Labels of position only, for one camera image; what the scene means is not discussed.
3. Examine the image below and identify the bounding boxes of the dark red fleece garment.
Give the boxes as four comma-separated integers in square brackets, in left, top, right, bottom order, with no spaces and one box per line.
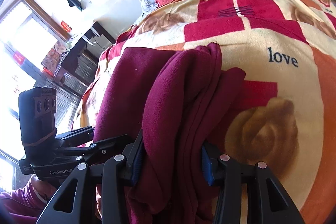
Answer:
[94,43,245,223]

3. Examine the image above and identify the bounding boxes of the magenta left sleeve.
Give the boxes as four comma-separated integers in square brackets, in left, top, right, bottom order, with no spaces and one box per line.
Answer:
[1,174,57,223]

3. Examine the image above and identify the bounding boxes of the dark wooden cabinet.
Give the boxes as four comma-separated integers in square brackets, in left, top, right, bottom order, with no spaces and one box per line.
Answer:
[53,22,116,97]

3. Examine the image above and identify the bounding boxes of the orange red checked fleece blanket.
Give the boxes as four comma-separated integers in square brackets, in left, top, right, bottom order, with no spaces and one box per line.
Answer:
[73,0,335,223]

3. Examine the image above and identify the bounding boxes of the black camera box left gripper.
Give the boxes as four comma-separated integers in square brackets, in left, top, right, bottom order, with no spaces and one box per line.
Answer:
[18,87,57,165]

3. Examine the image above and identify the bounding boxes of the window with wooden frame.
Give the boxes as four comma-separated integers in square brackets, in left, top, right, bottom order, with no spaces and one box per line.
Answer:
[1,0,78,190]

